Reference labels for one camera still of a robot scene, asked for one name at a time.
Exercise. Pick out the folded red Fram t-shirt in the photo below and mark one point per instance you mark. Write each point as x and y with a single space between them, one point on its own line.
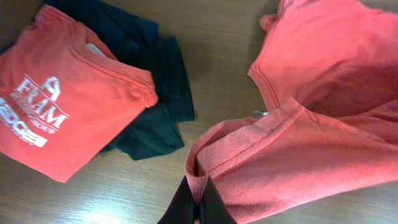
62 96

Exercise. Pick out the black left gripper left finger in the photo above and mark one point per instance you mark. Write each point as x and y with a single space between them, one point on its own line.
182 207

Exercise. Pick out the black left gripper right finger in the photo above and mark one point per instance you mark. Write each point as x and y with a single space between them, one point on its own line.
212 208

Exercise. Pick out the orange McKinney Boyd soccer t-shirt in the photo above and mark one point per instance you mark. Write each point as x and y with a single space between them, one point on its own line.
327 72

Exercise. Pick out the folded dark navy garment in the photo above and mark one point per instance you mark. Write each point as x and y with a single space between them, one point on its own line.
155 93

